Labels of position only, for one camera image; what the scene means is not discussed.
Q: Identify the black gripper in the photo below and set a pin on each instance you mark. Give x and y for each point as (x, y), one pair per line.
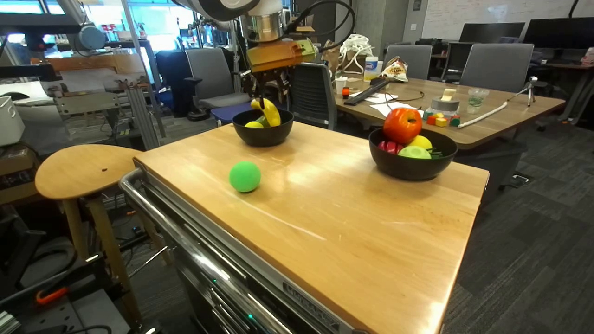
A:
(271, 81)

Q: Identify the yellow banana plush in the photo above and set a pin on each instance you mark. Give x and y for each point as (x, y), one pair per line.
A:
(271, 114)

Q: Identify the bright green ball plush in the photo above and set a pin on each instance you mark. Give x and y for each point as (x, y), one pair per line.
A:
(245, 177)

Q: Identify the red strawberry with green leaves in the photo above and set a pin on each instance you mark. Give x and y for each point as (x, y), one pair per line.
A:
(390, 148)

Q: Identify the large red orange apple plush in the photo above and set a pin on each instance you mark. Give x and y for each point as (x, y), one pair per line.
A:
(403, 125)

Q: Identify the small yellow round plush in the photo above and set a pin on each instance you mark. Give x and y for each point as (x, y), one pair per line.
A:
(421, 142)

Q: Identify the yellow lemon plush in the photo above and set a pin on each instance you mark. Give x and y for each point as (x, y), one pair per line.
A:
(252, 125)

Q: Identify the pale green round plush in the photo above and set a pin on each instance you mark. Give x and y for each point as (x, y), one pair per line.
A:
(414, 153)

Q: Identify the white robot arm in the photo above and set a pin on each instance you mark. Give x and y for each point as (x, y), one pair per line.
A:
(250, 23)

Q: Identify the near black bowl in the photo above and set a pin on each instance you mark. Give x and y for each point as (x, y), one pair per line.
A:
(265, 136)

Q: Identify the black bowl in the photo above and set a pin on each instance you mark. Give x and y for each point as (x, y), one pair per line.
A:
(442, 155)
(265, 136)

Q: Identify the mesh back office chair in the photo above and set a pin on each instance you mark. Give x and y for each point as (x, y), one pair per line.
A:
(312, 96)

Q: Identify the grey office chair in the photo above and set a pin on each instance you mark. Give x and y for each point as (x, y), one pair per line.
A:
(211, 81)

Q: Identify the metal tool cart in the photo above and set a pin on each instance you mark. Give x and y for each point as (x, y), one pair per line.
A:
(232, 289)

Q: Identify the far black bowl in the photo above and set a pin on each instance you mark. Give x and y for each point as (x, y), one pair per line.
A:
(442, 155)

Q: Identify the large wooden office table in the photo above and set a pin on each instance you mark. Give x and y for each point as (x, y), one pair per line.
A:
(501, 110)

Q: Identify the round wooden stool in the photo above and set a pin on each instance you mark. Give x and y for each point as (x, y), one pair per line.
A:
(82, 174)

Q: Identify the clear plastic cup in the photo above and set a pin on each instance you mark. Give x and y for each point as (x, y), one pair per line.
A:
(475, 97)

